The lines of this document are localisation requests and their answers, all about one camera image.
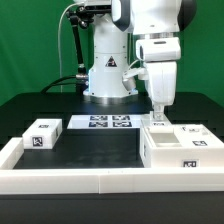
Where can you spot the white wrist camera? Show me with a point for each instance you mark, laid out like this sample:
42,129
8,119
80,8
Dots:
128,79

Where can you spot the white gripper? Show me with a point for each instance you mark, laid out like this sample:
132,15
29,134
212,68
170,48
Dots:
159,57

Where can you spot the white door panel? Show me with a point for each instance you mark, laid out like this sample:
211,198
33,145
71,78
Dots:
192,135
150,125

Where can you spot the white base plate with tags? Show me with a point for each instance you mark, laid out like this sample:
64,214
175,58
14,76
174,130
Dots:
105,121

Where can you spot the white cabinet body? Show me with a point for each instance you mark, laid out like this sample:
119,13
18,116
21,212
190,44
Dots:
163,150

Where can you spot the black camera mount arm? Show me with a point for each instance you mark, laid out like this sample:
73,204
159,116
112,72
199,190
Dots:
78,40

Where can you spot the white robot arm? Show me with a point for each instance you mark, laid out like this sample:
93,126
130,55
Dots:
134,39

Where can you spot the white U-shaped fence frame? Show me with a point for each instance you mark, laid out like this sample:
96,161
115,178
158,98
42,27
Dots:
100,181

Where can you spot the white cabinet top block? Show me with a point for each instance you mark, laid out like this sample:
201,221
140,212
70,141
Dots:
42,134

